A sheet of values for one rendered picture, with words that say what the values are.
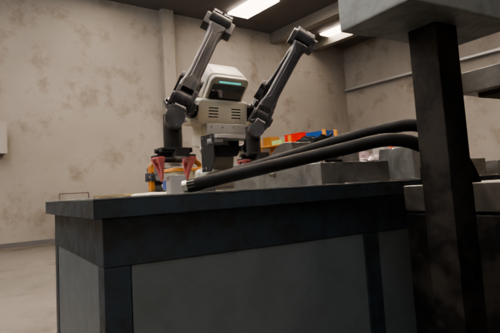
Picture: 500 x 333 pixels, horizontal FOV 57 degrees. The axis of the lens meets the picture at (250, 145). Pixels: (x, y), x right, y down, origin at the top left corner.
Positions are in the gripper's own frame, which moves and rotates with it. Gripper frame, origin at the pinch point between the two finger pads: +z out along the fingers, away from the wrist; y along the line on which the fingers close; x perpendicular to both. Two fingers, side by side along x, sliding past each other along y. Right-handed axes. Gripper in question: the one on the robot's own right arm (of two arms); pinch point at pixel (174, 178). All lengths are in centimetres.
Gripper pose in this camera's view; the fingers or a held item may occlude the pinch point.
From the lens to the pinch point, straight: 140.3
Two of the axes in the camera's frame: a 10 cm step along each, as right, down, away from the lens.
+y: 8.6, 0.1, 5.1
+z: 0.5, 9.9, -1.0
